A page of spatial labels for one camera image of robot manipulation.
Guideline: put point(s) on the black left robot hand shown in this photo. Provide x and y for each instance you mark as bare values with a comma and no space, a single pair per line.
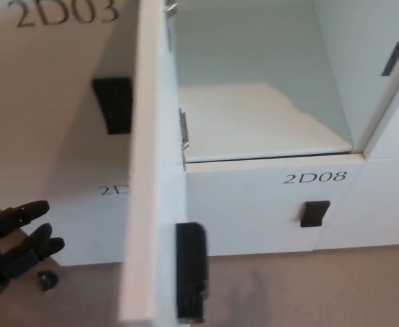
2,245

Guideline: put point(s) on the white cabinet door 2D07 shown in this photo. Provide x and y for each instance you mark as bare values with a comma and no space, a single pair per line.
145,170

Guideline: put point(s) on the white cabinet door 2D04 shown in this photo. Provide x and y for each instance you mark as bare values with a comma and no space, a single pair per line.
83,221

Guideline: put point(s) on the white cabinet door 2D08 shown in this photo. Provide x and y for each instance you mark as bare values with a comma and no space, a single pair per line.
247,211

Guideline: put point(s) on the black door lock housing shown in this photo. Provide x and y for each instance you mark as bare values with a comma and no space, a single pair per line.
190,272

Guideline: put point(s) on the silver metal door hinge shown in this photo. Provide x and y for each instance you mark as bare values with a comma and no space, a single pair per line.
184,127
171,9

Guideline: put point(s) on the white cabinet carcass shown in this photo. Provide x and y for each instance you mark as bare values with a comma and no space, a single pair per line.
254,112

